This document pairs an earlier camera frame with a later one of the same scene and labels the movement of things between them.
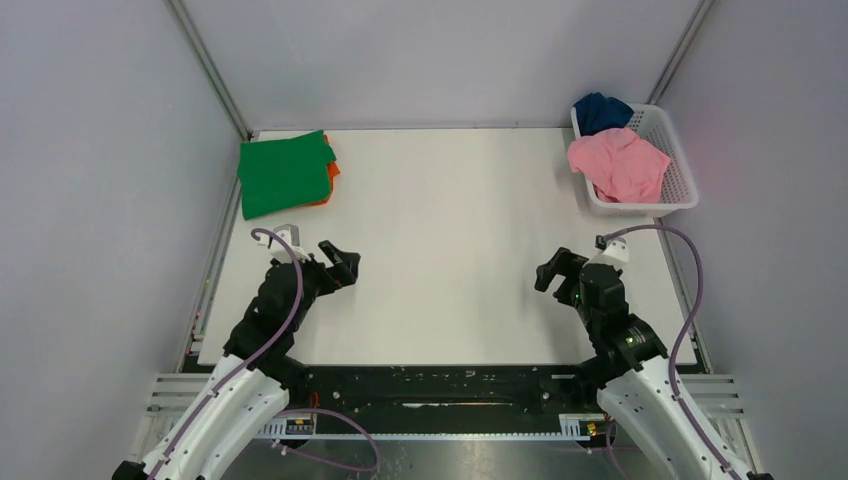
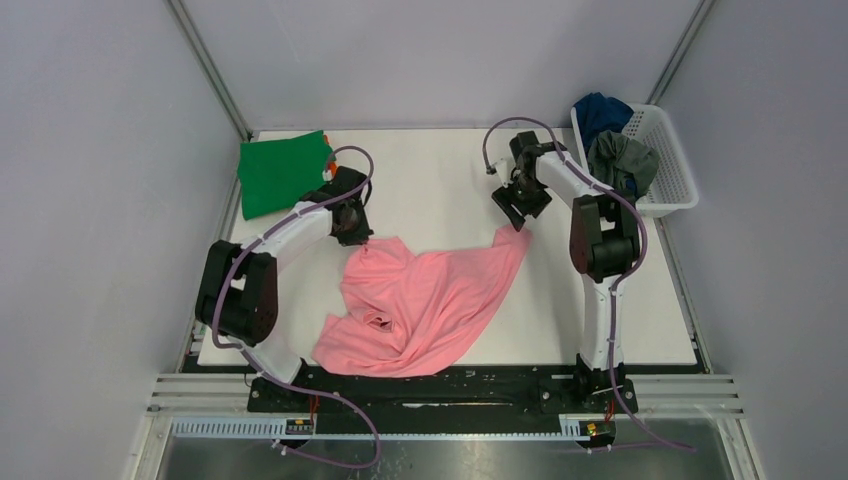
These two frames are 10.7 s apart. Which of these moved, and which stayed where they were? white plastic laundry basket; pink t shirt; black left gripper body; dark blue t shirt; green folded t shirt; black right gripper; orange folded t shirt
Moved: black left gripper body; black right gripper; pink t shirt
Stayed: dark blue t shirt; orange folded t shirt; white plastic laundry basket; green folded t shirt
